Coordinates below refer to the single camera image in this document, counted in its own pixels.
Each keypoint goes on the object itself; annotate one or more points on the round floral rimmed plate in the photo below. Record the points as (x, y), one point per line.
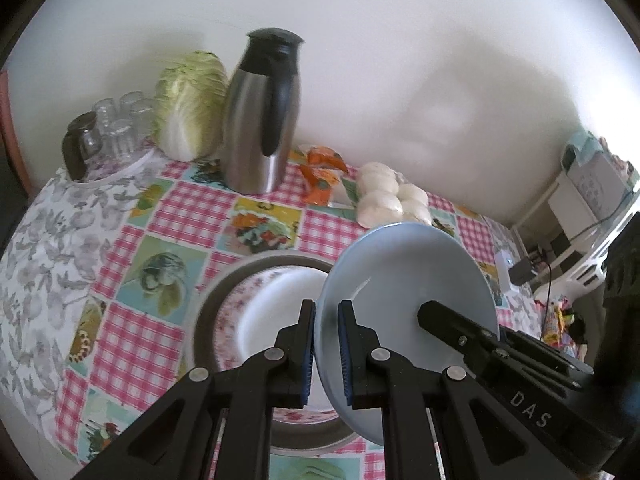
(232, 305)

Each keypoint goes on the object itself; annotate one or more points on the bag of steamed buns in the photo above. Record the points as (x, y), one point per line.
(380, 200)

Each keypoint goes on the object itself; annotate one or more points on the white plastic chair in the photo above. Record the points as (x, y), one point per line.
(575, 270)

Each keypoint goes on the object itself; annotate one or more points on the colourful packets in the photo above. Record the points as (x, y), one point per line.
(555, 325)

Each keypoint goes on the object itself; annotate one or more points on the black power adaptor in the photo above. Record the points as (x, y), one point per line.
(522, 270)

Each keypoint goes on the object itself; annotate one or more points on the pink board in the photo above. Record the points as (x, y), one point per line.
(10, 125)

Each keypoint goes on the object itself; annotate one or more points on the stainless steel thermos jug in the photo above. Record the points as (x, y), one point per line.
(250, 125)

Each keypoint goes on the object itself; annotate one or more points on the white cabinet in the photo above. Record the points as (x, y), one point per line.
(575, 205)

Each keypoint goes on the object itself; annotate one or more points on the small floral white bowl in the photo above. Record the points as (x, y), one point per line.
(400, 270)

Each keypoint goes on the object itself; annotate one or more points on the grey floral tablecloth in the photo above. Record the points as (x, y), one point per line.
(45, 260)

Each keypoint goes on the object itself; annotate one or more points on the orange white snack packet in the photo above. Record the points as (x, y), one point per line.
(325, 157)
(325, 187)

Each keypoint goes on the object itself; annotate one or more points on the napa cabbage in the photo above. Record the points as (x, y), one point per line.
(190, 105)

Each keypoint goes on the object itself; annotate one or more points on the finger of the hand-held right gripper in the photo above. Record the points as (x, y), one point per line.
(545, 355)
(450, 327)

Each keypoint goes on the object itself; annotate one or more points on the green cloth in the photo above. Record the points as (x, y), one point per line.
(582, 147)

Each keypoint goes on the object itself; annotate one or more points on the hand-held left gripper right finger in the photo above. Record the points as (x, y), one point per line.
(345, 360)

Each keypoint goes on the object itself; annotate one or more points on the stainless steel basin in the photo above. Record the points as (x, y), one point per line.
(206, 320)

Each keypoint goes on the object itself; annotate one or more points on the dark cabinet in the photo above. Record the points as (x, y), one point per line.
(7, 195)

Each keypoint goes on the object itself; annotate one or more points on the pink checked tablecloth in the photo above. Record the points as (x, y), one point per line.
(175, 210)

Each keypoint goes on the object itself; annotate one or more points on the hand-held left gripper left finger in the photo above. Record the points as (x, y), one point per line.
(309, 355)

